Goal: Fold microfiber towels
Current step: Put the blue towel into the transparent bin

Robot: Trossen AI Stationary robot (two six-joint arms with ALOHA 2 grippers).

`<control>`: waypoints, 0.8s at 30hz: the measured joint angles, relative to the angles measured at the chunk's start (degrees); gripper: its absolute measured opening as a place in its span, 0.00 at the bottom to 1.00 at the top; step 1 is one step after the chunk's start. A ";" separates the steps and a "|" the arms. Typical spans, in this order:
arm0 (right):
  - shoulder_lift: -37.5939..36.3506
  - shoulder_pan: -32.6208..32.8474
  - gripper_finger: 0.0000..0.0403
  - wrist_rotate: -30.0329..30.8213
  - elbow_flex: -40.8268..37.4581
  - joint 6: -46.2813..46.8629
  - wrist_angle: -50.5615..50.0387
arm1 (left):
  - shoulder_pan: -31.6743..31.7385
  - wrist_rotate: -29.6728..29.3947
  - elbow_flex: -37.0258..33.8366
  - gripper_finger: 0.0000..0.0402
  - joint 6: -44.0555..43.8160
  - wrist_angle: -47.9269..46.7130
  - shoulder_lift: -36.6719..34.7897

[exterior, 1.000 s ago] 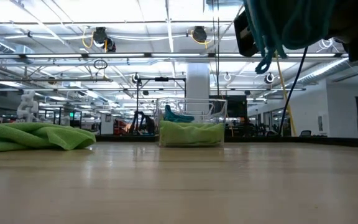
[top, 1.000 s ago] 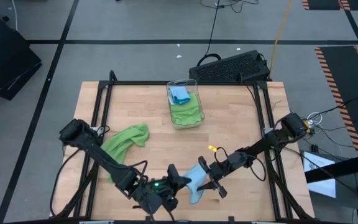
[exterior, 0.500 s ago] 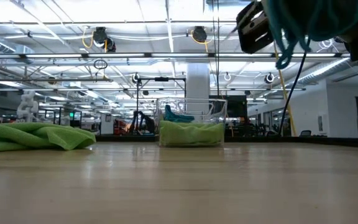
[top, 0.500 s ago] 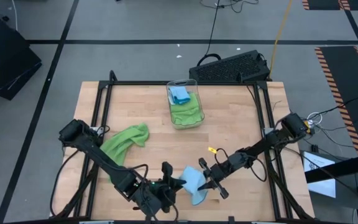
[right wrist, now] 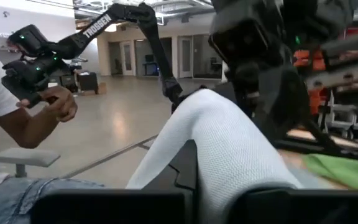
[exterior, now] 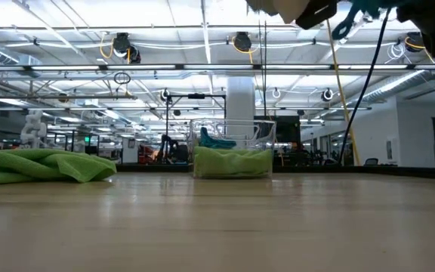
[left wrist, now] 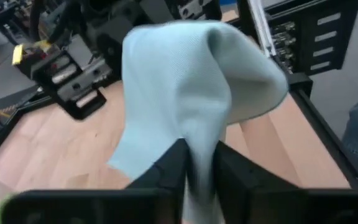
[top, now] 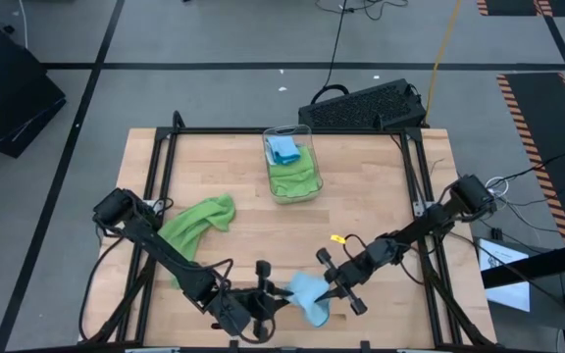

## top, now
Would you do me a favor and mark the white coiled cable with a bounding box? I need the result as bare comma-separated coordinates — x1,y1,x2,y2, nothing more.
486,176,509,197

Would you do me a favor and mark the yellow hanging cable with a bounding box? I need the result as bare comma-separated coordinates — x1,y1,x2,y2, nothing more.
422,0,463,126

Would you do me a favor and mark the white-screen monitor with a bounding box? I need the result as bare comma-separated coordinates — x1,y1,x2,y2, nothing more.
478,237,532,314

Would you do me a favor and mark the black hanging cable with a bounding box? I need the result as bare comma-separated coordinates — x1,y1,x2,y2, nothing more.
314,0,409,92

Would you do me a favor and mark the large black floor case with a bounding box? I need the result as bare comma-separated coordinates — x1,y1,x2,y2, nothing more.
0,26,68,159

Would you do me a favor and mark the clear plastic bin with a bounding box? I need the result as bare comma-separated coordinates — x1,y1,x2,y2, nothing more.
261,125,325,205

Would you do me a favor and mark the black perforated computer case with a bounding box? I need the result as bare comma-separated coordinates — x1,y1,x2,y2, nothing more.
297,77,429,131

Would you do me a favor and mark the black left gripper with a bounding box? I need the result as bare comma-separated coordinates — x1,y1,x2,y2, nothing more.
207,259,295,343

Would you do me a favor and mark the black neighbouring rig frame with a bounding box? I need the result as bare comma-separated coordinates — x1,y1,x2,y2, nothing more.
481,130,565,353

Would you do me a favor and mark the light blue microfiber towel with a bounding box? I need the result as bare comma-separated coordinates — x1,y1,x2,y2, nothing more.
265,135,302,166
283,272,334,328

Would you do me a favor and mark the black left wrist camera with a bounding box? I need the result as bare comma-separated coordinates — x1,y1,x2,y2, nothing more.
242,288,274,320

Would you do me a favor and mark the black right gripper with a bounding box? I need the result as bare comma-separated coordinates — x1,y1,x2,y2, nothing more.
313,246,386,317

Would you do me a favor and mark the hazard-striped black floor mat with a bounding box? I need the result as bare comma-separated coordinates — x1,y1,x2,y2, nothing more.
495,72,565,246
476,0,565,18

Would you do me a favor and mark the green microfiber towel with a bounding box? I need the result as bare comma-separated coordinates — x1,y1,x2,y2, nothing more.
157,194,237,289
268,145,322,200

